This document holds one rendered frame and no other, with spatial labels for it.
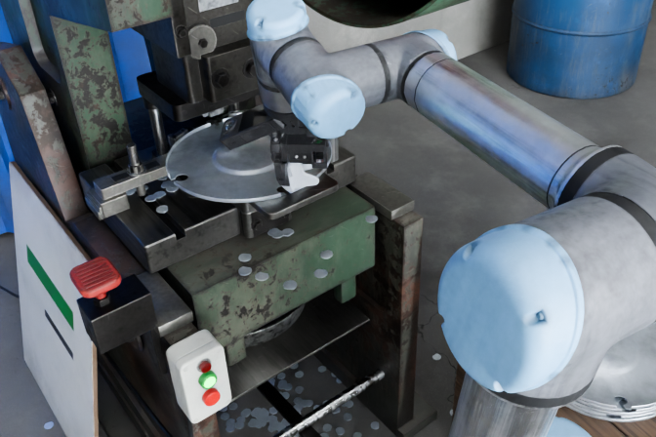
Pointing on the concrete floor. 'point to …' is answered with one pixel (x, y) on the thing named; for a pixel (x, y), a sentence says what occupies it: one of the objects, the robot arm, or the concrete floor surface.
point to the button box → (188, 376)
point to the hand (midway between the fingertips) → (288, 184)
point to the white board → (53, 310)
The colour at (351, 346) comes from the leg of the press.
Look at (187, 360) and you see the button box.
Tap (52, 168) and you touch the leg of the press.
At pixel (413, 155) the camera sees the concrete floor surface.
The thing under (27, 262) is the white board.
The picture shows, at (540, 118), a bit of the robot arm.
